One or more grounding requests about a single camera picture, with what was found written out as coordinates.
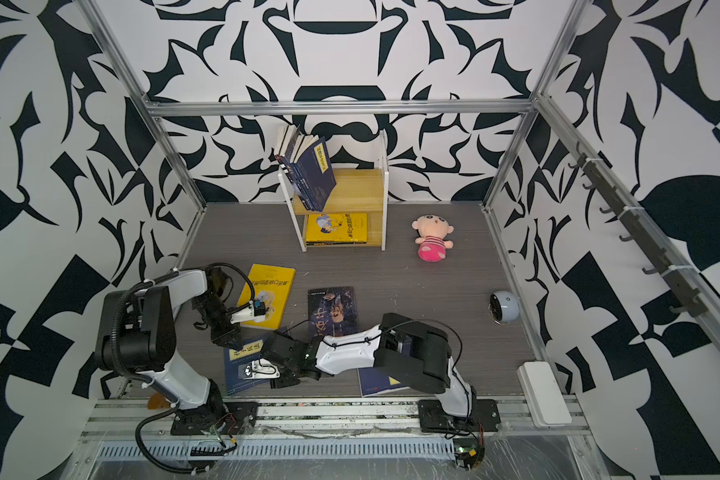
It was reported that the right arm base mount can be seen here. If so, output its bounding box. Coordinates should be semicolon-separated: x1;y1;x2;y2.
415;398;502;434

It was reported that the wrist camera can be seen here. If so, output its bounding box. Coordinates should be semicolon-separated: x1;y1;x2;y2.
230;301;267;325
238;359;280;380

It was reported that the yellow cartoon book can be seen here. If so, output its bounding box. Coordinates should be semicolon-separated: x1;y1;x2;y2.
242;264;296;330
305;213;368;246

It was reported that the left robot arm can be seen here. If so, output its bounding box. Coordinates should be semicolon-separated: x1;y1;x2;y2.
94;262;267;476

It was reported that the grey hook rail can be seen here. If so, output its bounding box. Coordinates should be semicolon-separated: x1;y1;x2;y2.
569;145;709;318

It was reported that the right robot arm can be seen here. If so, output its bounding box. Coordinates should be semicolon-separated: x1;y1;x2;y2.
261;313;476;420

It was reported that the brown white plush toy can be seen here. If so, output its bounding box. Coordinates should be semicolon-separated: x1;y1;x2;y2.
147;393;171;410

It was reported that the purple book lower centre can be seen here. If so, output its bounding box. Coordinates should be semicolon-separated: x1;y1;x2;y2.
308;286;359;337

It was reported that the wooden white-framed bookshelf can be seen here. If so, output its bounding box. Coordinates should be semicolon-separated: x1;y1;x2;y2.
277;130;390;253

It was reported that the purple book orange calligraphy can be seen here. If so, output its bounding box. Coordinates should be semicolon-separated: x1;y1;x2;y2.
278;125;300;173

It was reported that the white round speaker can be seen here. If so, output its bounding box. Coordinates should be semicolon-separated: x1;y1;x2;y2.
489;290;521;325

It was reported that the navy book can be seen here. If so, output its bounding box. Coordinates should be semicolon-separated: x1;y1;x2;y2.
357;368;407;397
297;135;336;212
224;334;277;396
289;135;312;211

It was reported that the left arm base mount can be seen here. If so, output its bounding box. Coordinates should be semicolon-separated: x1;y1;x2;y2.
170;401;259;436

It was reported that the white box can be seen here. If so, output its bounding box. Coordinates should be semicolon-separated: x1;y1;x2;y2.
517;361;572;428

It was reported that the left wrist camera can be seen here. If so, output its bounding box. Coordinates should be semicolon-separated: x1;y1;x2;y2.
230;301;267;325

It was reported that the white slotted cable duct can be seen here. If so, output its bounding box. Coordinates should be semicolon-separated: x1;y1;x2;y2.
95;436;457;463

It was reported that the pink plush doll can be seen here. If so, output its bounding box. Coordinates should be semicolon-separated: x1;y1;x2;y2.
412;214;455;263

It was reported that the aluminium frame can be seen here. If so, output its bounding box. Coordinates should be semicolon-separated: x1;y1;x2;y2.
78;1;720;352

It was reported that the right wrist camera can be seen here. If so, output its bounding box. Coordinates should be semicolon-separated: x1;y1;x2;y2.
238;359;280;380

